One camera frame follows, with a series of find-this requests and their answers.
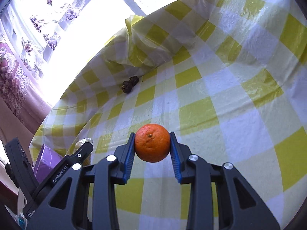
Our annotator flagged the dark round fruit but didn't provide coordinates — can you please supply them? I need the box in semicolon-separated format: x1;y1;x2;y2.
121;76;140;94

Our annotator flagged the large orange tangerine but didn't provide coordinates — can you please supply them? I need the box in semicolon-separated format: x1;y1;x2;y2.
134;123;171;163

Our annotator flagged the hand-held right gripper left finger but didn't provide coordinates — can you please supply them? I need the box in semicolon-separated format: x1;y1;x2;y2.
26;132;136;230

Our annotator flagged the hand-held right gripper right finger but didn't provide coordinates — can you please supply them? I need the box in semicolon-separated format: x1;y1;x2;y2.
169;131;281;230

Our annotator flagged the purple box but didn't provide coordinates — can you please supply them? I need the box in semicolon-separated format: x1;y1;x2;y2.
33;144;66;179

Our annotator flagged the sheer flowered curtain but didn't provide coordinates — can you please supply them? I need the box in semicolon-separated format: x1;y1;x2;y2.
5;0;116;79

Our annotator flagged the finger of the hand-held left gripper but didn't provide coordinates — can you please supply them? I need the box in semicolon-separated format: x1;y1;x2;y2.
32;142;94;203

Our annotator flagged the yellow checkered tablecloth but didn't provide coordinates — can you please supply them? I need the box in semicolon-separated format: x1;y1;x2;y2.
31;0;307;230

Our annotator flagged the patterned purple curtain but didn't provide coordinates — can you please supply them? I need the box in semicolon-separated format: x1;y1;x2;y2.
0;36;52;130

